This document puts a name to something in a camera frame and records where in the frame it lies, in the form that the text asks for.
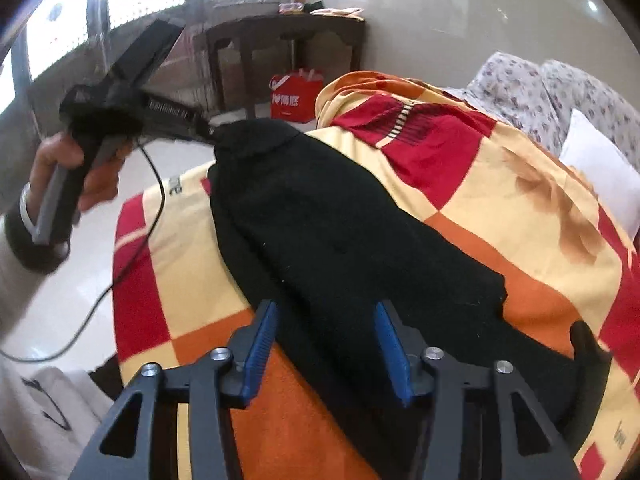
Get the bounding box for checkered red yellow orange blanket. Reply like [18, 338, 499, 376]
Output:
[111, 71, 640, 480]

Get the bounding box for black cable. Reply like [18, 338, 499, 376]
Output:
[0, 144, 166, 363]

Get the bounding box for floral pillow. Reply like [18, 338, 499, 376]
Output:
[540, 59, 640, 173]
[466, 51, 562, 157]

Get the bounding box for black pants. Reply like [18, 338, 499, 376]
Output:
[206, 118, 613, 480]

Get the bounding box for red shopping bag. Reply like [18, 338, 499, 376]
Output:
[270, 68, 326, 124]

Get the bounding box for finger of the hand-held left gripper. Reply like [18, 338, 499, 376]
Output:
[199, 117, 226, 143]

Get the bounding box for white pillow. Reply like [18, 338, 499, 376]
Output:
[558, 108, 640, 242]

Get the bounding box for peach cloth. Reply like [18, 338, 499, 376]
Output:
[310, 6, 365, 22]

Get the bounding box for dark wooden table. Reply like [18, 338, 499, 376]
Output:
[205, 14, 367, 120]

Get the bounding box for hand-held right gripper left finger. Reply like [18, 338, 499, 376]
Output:
[67, 300, 280, 480]

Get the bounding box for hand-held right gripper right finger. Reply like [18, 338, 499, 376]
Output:
[373, 300, 582, 480]

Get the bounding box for white plastic bag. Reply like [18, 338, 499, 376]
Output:
[0, 365, 115, 480]

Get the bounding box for person's left hand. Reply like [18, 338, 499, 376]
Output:
[29, 131, 135, 213]

